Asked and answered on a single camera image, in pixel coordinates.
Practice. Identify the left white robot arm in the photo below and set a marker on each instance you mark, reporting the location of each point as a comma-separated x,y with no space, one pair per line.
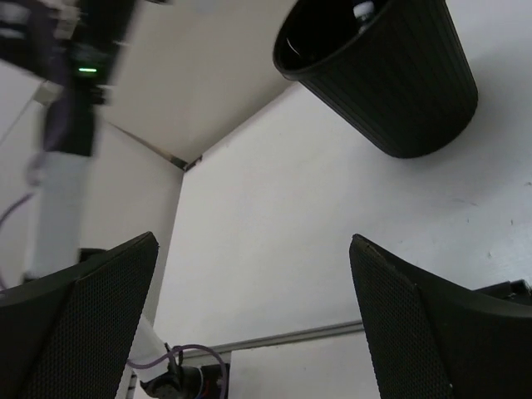
79,56

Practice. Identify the dark green plastic bin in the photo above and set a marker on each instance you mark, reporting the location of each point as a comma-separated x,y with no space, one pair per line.
402,80

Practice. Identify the clear Aquafina bottle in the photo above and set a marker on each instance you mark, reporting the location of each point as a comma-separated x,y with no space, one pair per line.
364,11

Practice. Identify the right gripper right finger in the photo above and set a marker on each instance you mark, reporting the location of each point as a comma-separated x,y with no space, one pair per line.
431,338

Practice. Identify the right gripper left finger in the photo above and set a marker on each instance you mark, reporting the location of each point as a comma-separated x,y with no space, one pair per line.
69,334

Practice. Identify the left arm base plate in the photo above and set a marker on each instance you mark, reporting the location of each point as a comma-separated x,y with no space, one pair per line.
171,379

